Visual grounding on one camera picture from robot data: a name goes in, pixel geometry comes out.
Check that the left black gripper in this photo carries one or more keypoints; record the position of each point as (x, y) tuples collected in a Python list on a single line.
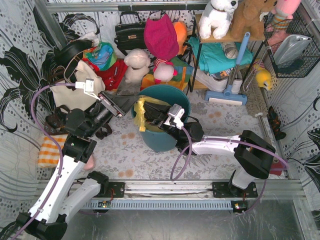
[(111, 105)]

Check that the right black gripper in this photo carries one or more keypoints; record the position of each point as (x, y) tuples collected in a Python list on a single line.
[(163, 121)]

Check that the yellow trash bag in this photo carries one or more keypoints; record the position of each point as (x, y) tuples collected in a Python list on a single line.
[(140, 111)]

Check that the teal trash bin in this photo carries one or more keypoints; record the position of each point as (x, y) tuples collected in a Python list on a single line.
[(160, 141)]

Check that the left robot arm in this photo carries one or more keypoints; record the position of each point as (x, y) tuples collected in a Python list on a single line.
[(49, 217)]

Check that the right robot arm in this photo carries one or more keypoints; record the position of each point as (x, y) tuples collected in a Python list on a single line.
[(254, 154)]

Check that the cream canvas tote bag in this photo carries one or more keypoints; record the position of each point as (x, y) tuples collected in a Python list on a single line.
[(77, 99)]

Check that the magenta cloth bag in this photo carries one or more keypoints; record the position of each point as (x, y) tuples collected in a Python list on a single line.
[(160, 38)]

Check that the red cloth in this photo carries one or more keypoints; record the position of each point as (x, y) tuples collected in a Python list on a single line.
[(113, 76)]

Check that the pink white plush doll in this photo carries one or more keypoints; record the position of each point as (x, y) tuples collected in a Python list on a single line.
[(163, 71)]

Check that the cream plush lamb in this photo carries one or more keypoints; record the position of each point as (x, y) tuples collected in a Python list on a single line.
[(138, 63)]

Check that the rainbow striped cloth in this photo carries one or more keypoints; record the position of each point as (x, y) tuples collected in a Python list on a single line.
[(177, 77)]

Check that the black leather handbag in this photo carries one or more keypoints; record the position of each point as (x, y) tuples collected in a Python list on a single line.
[(130, 36)]

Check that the pink case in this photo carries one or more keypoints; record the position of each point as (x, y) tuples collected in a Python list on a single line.
[(90, 164)]

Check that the brown patterned handbag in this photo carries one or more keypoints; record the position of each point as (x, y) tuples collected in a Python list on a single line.
[(55, 124)]

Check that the teal cloth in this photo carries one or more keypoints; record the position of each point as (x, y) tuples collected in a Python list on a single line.
[(212, 57)]

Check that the orange plush toy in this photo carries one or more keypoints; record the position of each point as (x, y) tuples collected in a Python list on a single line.
[(181, 35)]

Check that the orange checkered cloth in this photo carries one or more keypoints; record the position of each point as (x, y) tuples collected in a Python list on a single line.
[(49, 155)]

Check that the white plush dog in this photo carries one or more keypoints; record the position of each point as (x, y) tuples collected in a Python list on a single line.
[(216, 18)]

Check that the yellow plush duck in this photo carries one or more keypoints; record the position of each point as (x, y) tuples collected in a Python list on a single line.
[(262, 76)]

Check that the brown teddy bear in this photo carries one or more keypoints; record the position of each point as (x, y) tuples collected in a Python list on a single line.
[(249, 16)]

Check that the purple orange sock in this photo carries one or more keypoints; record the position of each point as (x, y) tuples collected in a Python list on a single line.
[(276, 168)]

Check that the silver foil pouch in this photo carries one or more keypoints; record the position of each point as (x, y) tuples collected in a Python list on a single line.
[(291, 48)]

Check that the pink plush toy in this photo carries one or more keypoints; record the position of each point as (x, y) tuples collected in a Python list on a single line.
[(283, 14)]

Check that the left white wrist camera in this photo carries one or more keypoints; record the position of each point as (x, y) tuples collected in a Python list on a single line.
[(88, 88)]

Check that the blue handled mop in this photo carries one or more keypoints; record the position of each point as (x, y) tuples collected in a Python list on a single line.
[(227, 97)]

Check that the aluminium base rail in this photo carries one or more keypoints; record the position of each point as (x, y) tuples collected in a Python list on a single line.
[(202, 189)]

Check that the black wire basket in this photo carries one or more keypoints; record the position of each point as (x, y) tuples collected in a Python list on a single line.
[(306, 62)]

